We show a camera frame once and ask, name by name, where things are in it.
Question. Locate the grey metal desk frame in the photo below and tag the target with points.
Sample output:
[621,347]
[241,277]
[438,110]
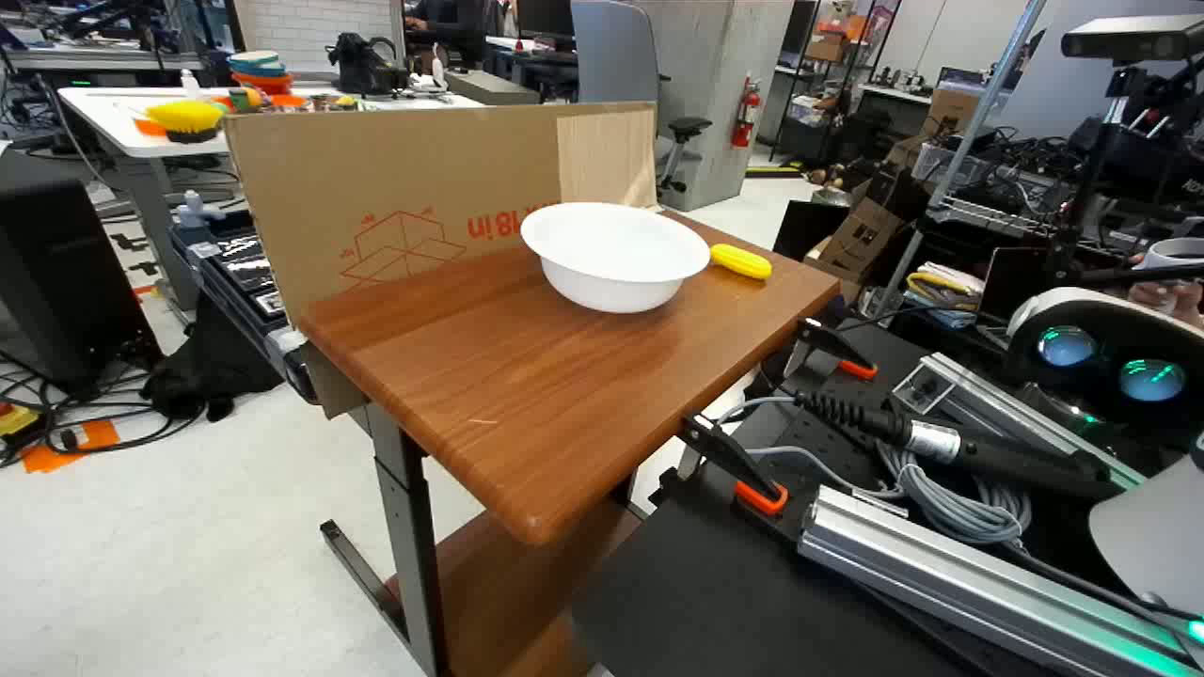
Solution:
[409,526]

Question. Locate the brown wooden lower shelf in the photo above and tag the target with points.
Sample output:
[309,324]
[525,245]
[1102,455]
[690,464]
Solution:
[501,602]

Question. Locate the yellow banana toy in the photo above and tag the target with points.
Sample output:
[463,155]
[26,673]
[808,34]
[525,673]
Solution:
[741,261]

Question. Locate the grey square pillar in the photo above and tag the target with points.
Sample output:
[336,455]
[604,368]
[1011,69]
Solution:
[716,50]

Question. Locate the white perforated panel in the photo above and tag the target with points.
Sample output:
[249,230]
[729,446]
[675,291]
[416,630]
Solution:
[288,25]

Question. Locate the red fire extinguisher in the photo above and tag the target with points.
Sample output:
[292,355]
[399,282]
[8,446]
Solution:
[747,118]

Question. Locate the brown cardboard panel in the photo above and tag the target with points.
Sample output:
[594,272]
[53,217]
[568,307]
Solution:
[378,174]

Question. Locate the grey office chair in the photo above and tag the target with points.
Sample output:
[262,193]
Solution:
[616,50]

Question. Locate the grey metal pole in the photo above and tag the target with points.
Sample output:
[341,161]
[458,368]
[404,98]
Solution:
[993,95]

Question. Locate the black cabinet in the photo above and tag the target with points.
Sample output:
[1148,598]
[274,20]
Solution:
[60,277]

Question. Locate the black bag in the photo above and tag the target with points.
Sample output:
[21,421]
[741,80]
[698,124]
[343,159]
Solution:
[208,361]

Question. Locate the clear plastic bottle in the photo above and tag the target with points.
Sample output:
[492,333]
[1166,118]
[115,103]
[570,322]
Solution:
[190,223]

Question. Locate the brown cardboard box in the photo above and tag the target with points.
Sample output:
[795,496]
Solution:
[866,238]

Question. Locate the white work table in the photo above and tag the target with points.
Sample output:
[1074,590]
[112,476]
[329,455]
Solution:
[115,118]

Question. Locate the black tabletop device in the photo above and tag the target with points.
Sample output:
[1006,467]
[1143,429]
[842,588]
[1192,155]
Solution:
[363,62]

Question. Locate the black electronics strip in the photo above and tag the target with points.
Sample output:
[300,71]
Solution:
[249,294]

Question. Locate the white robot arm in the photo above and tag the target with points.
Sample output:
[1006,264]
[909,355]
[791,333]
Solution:
[1159,539]

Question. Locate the orange floor tape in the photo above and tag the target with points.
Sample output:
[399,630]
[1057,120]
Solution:
[95,435]

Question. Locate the stack of coloured bowls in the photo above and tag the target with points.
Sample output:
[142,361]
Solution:
[258,69]

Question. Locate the white VR headset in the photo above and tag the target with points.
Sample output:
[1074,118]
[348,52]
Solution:
[1104,313]

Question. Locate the black clamp orange tips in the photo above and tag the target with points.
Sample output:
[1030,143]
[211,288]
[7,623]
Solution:
[856,368]
[716,447]

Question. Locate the white plastic basin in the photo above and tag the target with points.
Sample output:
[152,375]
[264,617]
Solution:
[616,248]

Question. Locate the yellow scrub sponge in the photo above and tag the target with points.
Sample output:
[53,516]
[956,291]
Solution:
[185,118]

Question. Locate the aluminium profile rail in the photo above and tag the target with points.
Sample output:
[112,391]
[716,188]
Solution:
[1001,407]
[941,576]

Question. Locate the black stereo camera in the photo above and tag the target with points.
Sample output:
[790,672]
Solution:
[1131,39]

